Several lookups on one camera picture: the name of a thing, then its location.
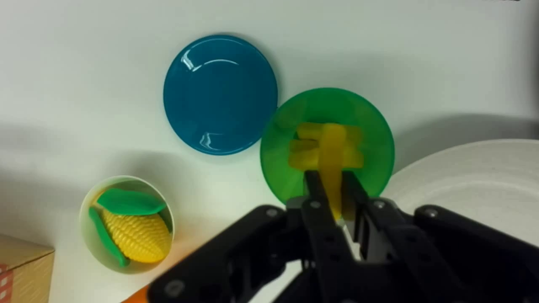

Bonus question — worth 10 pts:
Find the yellow toy corn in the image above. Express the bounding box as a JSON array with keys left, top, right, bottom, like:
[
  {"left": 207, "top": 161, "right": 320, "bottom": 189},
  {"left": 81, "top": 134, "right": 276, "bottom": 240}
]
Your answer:
[{"left": 88, "top": 188, "right": 174, "bottom": 268}]

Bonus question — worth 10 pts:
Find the beige round plate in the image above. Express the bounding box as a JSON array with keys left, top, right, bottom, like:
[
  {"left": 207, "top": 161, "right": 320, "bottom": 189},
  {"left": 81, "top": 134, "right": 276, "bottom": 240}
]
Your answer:
[{"left": 384, "top": 139, "right": 539, "bottom": 250}]

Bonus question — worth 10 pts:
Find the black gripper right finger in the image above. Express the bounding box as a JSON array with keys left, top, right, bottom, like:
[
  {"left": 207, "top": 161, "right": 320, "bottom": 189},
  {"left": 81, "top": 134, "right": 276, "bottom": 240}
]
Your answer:
[{"left": 342, "top": 171, "right": 539, "bottom": 303}]

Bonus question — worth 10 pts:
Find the teal plastic saucer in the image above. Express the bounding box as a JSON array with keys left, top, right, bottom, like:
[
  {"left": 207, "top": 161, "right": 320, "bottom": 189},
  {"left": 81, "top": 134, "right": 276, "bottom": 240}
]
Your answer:
[{"left": 162, "top": 33, "right": 280, "bottom": 157}]

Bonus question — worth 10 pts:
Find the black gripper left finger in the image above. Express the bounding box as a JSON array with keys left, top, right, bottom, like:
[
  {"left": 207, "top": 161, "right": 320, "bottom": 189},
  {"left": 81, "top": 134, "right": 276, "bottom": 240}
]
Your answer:
[{"left": 148, "top": 171, "right": 367, "bottom": 303}]

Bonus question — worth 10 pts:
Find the green plastic cup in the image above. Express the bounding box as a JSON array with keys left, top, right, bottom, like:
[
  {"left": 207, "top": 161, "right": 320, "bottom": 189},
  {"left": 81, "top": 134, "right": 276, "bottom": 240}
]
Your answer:
[{"left": 258, "top": 87, "right": 396, "bottom": 208}]

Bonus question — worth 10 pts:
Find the tan toy fruit basket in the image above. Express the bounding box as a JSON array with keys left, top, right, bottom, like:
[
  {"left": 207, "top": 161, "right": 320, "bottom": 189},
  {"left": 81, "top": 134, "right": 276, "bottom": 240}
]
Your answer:
[{"left": 0, "top": 233, "right": 56, "bottom": 303}]

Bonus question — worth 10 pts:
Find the white plastic cup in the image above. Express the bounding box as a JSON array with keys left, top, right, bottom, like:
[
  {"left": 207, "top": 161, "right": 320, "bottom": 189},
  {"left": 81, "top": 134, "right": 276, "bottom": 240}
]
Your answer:
[{"left": 78, "top": 176, "right": 177, "bottom": 277}]

